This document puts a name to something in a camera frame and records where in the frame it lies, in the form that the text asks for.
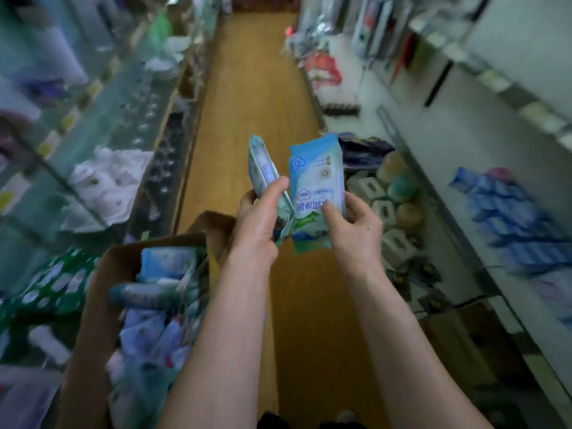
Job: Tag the blue packaged goods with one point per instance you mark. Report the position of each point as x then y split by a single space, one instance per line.
514 219

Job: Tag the green bulb boxes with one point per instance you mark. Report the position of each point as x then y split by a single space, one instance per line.
54 286

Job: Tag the person's left hand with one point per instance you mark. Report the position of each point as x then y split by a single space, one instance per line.
259 228

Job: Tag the white ceramic tea set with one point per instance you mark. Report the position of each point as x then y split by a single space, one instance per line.
112 178

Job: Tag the white tube lamp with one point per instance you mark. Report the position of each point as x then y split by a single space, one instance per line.
49 344

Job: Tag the red mesh bag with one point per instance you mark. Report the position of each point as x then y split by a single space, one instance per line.
322 68

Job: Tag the person's left forearm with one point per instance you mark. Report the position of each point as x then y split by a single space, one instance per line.
219 353

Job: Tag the brown cardboard box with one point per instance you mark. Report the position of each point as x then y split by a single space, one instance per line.
94 299

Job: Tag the brown carton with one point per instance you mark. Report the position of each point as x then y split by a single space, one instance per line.
474 339

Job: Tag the person's right hand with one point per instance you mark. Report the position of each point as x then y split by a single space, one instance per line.
362 241

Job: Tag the person's right forearm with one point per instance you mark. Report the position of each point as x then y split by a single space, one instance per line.
411 362

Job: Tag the white textured pack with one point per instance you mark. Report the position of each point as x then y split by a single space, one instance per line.
341 109

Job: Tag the dark plastic bags bundle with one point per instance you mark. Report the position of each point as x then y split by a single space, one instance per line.
362 152

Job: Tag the green round container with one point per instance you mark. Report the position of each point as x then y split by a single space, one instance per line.
404 186

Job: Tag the person's black trousers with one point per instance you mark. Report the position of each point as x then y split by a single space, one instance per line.
277 422

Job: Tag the beige tissue box holder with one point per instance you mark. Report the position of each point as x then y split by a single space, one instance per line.
365 186
399 248
384 213

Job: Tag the hanging packaged goods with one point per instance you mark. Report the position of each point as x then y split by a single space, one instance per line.
375 22

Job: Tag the metal store shelving unit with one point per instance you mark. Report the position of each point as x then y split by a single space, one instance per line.
500 111

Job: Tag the pile of packets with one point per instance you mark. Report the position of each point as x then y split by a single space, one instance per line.
156 326

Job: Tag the beige round container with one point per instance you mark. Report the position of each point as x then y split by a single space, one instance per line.
409 216
393 165

